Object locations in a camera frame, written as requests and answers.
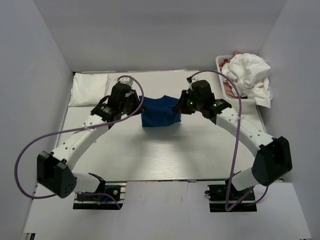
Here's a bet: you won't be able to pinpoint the white folded t shirt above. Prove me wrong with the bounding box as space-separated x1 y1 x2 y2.
68 73 111 107

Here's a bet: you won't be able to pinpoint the blue t shirt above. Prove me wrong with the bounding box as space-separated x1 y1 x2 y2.
141 95 181 128

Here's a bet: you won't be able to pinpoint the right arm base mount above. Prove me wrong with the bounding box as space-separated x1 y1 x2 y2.
204 184 257 213

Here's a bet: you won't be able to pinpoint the white perforated basket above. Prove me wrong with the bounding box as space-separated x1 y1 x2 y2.
215 54 273 101

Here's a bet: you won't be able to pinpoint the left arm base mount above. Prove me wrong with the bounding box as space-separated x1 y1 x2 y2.
73 182 127 211

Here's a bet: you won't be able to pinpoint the pink clothes in basket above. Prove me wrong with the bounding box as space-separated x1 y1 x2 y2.
217 51 242 99

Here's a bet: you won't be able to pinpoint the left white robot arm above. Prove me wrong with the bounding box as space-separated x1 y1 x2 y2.
36 75 144 200

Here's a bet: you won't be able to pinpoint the white t shirt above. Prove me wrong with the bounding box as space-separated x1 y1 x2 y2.
221 52 273 110
68 73 111 107

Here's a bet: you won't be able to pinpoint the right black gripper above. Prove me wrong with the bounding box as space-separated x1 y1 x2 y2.
173 90 203 115

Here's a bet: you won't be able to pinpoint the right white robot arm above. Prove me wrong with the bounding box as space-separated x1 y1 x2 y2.
173 80 293 200

